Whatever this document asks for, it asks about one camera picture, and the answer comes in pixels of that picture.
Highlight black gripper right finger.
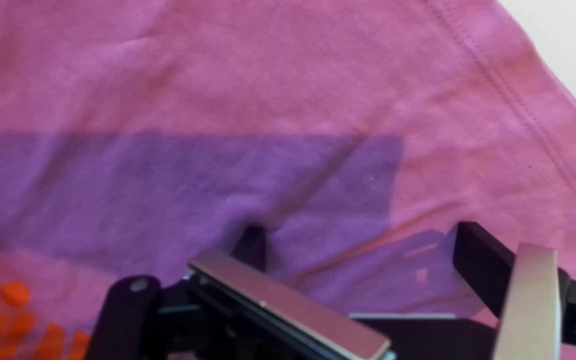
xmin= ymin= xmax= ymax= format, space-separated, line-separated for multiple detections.
xmin=452 ymin=221 xmax=576 ymax=360

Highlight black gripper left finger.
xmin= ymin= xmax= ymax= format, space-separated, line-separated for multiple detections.
xmin=87 ymin=225 xmax=396 ymax=360

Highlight pink t-shirt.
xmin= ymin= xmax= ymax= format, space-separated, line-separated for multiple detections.
xmin=0 ymin=0 xmax=576 ymax=360

